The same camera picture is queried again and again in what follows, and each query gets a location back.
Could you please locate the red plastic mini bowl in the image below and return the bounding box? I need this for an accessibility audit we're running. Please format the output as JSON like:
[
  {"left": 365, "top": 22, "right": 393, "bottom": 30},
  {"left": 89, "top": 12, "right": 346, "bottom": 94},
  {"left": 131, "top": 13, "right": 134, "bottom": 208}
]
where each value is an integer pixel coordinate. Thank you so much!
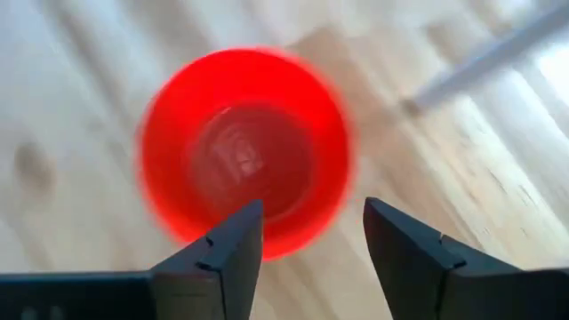
[{"left": 134, "top": 45, "right": 357, "bottom": 263}]

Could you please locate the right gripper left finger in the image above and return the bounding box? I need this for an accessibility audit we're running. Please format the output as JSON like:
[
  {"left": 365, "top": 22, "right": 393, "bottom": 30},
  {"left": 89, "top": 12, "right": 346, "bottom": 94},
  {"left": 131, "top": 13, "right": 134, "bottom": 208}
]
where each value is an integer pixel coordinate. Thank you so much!
[{"left": 0, "top": 199, "right": 264, "bottom": 320}]

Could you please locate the white perforated metal shelf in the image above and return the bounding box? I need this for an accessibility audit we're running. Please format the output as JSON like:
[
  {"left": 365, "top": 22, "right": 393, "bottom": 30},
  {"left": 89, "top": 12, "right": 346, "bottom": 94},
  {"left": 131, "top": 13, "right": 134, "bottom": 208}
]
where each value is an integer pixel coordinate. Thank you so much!
[{"left": 397, "top": 2, "right": 569, "bottom": 117}]

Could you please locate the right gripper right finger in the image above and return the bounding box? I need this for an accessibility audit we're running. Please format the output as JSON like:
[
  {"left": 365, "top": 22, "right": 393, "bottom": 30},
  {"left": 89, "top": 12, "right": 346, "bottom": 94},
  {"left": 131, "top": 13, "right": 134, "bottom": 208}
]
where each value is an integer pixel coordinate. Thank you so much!
[{"left": 363, "top": 197, "right": 569, "bottom": 320}]

